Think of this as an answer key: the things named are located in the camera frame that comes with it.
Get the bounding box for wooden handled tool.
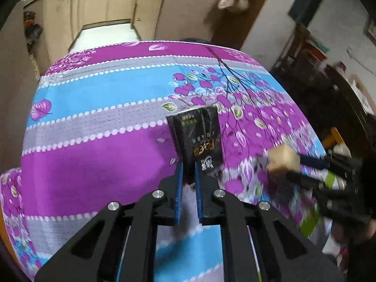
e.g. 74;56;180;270
266;144;300;175

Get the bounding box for black snack packet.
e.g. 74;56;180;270
166;106;223;184

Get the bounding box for beige lower kitchen cabinets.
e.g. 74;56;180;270
24;0;221;69

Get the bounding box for yellow wooden stool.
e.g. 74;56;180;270
321;127;345;149

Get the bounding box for dark wooden dining table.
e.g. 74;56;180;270
324;65;375;143

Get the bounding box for floral striped tablecloth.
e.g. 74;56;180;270
1;41;331;278

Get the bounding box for dark wooden chair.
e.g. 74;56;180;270
271;23;311;77

